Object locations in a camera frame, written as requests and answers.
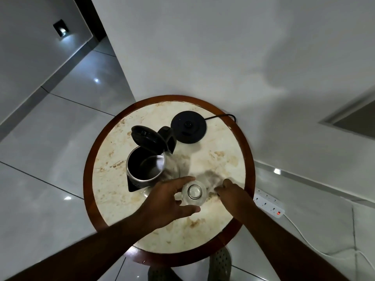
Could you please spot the person's right hand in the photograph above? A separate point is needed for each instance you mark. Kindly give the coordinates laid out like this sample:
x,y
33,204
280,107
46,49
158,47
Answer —
x,y
235,200

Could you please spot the person's left hand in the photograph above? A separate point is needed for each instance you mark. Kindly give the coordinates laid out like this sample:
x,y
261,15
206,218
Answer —
x,y
164,203

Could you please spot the person's left thumb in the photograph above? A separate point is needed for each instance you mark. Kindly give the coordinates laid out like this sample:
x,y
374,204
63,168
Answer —
x,y
187,211

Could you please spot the person's right fingers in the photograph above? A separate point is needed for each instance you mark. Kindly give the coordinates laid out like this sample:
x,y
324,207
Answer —
x,y
224,187

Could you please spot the clear glass bottle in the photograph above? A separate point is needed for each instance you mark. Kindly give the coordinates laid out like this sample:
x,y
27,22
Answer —
x,y
194,193

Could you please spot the person's left forearm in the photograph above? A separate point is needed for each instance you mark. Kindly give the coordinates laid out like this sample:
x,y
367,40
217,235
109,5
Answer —
x,y
88,254

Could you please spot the person's right forearm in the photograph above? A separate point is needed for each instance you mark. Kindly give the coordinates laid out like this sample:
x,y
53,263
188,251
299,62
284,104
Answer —
x,y
287,248

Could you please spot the round marble table wooden rim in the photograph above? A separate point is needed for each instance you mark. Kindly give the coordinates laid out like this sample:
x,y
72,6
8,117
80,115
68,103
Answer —
x,y
211,160

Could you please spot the white power strip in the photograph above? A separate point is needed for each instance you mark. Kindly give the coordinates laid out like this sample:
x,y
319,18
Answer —
x,y
268,202

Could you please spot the person's right perforated shoe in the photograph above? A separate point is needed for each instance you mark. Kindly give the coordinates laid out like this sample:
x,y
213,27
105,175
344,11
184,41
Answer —
x,y
219,264

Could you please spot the person's perforated shoe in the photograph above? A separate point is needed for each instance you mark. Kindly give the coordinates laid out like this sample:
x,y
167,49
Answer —
x,y
159,275
219,264

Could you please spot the steel electric kettle black lid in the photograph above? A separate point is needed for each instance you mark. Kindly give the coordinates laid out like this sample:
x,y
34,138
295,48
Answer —
x,y
146,160

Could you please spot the person's left perforated shoe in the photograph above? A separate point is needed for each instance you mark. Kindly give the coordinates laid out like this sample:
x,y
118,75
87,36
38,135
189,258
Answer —
x,y
159,275

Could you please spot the black round kettle base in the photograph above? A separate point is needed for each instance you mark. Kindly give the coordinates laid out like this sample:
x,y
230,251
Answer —
x,y
188,126

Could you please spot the recessed wall light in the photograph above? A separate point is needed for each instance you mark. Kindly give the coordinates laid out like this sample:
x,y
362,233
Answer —
x,y
61,28

